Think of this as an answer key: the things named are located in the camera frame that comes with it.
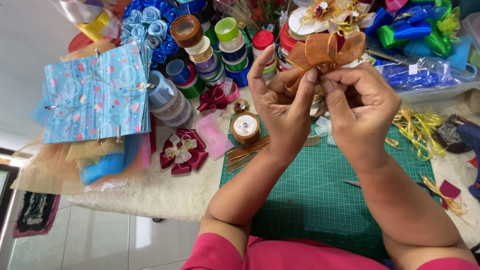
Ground white organza scrap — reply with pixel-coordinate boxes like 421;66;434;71
314;116;337;146

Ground red round lid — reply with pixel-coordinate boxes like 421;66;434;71
68;32;95;54

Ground small maroon satin bow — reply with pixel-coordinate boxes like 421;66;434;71
197;85;229;113

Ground orange organza bow gold edge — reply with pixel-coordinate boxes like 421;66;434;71
284;31;367;93

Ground person's pink shirt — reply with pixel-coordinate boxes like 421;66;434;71
181;232;480;270

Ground loose brown organza ribbon strip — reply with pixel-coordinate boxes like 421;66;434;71
225;134;320;174

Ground light blue ribbon roll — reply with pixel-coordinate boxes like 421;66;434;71
148;70;178;108

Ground pink ribbon roll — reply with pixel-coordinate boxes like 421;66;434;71
220;80;240;103

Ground white lace tablecloth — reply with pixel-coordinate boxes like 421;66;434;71
67;84;480;248

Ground curled gold ribbon bundle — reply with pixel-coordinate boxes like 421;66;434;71
385;106;448;163

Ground dark floor rug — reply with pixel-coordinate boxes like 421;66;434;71
12;191;61;239

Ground clear wrapped ribbon roll pack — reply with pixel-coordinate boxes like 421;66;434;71
150;88;196;129

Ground person's left hand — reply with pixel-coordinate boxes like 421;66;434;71
247;45;319;153

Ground person's right hand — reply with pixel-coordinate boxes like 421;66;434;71
321;62;402;172

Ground white gold floral bow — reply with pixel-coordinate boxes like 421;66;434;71
288;0;377;38

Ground bunch of floral stems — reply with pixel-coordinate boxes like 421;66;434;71
213;0;291;32

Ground gold ribbon scraps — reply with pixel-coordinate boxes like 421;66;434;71
419;173;474;225

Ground heap of coloured ribbon rolls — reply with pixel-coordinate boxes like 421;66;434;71
166;0;253;100

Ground plastic bag of blue ribbon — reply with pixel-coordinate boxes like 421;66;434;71
374;57;460;94

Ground brown ribbon spool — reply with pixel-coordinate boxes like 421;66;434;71
230;112;262;145

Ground red lid jar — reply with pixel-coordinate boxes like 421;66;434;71
252;30;278;80

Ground green cutting mat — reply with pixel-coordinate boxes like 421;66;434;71
219;114;441;259

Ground pink organza piece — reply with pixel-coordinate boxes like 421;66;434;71
194;110;235;161

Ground blue glue gun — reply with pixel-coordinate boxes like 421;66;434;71
455;123;480;200

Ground small brown ribbon flower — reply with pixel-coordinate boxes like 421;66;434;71
233;98;251;115

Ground heap of blue green bows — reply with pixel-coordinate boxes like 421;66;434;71
364;0;463;58

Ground blue satin rose bouquet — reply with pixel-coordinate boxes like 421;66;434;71
119;0;184;65

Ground maroon fabric scrap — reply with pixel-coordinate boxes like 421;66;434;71
439;179;462;210

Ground stack of blue patterned sheets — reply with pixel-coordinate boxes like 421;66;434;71
43;40;152;145

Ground heap of coloured tulle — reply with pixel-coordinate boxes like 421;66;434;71
10;133;152;196

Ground stack of red white rolls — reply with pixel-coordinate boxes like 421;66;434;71
275;22;312;73

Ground black cabinet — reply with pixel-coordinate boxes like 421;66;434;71
0;147;21;244

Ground large maroon satin bow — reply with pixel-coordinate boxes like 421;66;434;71
159;128;210;175

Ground yellow white ribbon bundle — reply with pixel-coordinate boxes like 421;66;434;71
59;0;121;43

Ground clear plastic container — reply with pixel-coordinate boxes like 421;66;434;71
397;11;480;106

